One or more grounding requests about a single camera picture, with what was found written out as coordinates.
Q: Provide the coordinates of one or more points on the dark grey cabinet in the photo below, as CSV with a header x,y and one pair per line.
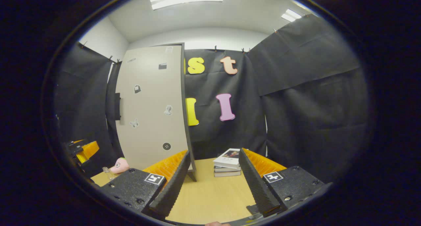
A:
x,y
184,87

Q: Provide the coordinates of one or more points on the pink plush toy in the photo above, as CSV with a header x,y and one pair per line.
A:
x,y
120,166

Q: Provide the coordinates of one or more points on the grey cabinet door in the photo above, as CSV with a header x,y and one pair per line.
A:
x,y
151,114

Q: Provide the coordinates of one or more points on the clear bottle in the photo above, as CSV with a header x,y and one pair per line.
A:
x,y
108,174

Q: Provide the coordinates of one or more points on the white book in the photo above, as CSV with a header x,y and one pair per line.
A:
x,y
227,157

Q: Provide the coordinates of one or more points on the grey book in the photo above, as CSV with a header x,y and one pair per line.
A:
x,y
227,169
227,174

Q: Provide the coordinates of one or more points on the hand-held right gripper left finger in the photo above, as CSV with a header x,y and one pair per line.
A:
x,y
171,189

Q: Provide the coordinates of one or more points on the small ceiling light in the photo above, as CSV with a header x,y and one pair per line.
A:
x,y
291,15

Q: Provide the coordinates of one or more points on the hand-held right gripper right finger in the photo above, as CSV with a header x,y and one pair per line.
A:
x,y
258,186

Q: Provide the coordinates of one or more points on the black backdrop cloth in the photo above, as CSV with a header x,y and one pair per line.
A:
x,y
322,114

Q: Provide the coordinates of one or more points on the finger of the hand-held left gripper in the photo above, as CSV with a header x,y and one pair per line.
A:
x,y
88,150
76,143

